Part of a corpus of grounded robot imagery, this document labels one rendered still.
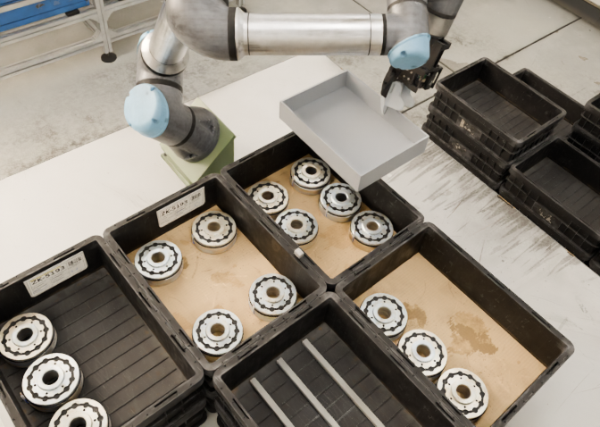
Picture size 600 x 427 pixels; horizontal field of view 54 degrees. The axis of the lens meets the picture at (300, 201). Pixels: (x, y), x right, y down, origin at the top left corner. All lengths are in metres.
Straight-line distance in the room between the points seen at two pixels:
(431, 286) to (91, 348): 0.74
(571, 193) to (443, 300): 1.14
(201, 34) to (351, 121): 0.43
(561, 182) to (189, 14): 1.69
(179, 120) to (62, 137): 1.46
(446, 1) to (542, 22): 2.87
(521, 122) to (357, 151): 1.23
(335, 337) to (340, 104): 0.53
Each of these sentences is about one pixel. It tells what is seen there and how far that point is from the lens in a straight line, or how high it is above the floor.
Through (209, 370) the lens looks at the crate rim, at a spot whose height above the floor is 0.93.
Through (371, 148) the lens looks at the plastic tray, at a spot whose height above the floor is 1.05.
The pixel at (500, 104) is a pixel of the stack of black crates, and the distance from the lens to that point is 2.47.
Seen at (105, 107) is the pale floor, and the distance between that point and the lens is 3.00.
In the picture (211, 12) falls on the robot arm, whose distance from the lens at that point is 1.10.
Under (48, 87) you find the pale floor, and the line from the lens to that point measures 3.18.
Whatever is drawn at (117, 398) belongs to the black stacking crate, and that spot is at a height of 0.83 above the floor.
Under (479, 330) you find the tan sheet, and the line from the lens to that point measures 1.36.
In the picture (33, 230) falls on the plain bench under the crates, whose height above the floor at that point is 0.70.
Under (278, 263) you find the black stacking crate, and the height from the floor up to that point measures 0.86.
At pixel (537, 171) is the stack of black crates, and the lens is 2.42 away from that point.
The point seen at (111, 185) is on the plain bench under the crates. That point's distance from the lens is 1.69.
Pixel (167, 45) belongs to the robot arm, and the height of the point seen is 1.15.
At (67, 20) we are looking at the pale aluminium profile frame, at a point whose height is 0.29.
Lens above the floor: 1.95
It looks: 50 degrees down
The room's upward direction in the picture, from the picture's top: 8 degrees clockwise
